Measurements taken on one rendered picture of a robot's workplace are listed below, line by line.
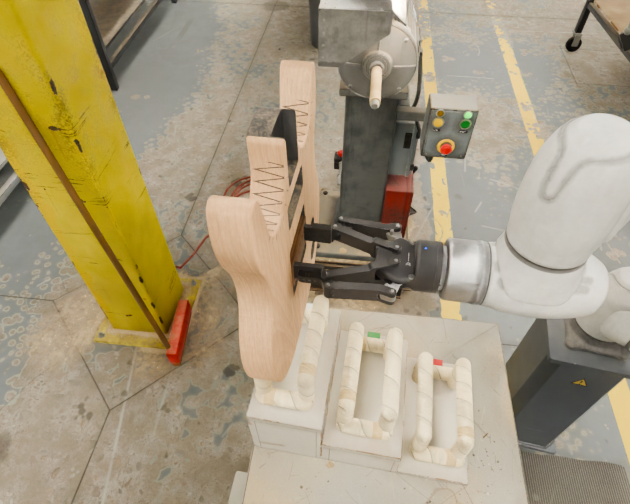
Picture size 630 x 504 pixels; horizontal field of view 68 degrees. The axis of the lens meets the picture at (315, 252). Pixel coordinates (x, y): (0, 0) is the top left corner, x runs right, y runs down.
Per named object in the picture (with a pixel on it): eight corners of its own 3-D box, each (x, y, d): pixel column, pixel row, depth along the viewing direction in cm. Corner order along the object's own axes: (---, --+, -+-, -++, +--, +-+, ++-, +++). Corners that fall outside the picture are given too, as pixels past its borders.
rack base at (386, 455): (336, 348, 117) (338, 328, 110) (402, 357, 115) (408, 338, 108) (320, 460, 99) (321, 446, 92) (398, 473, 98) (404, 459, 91)
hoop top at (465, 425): (454, 360, 105) (457, 353, 102) (468, 362, 105) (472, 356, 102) (456, 451, 92) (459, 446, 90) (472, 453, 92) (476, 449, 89)
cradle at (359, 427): (336, 418, 96) (337, 412, 93) (392, 427, 95) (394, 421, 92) (334, 434, 94) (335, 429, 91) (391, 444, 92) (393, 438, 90)
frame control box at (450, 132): (402, 130, 189) (412, 70, 169) (455, 134, 187) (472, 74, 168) (403, 169, 173) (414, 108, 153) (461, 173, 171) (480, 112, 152)
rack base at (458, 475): (400, 358, 115) (401, 355, 114) (462, 366, 114) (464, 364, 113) (395, 474, 98) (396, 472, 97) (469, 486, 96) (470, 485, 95)
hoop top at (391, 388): (387, 331, 101) (389, 323, 98) (402, 333, 100) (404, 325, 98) (379, 422, 88) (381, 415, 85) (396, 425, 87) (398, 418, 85)
